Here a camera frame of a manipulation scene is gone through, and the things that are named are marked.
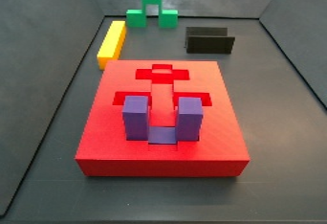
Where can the red fixture base block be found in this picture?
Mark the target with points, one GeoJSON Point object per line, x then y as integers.
{"type": "Point", "coordinates": [105, 154]}

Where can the purple U-shaped block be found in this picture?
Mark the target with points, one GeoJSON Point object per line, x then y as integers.
{"type": "Point", "coordinates": [139, 130]}

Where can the yellow long bar block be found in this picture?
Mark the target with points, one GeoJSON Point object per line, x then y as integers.
{"type": "Point", "coordinates": [112, 43]}

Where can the black angled stand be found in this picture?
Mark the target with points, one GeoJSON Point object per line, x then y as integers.
{"type": "Point", "coordinates": [208, 40]}

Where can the green stepped block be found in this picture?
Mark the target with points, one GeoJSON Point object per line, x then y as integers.
{"type": "Point", "coordinates": [136, 17]}

